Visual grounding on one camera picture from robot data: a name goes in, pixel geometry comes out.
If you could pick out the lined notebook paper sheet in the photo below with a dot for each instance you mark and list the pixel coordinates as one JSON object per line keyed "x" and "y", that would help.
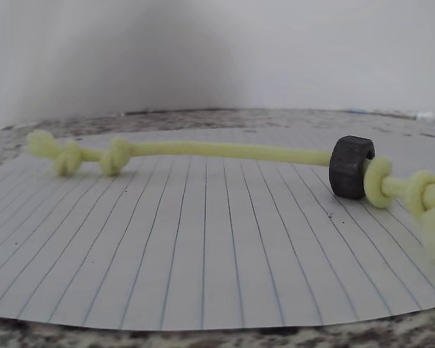
{"x": 166, "y": 253}

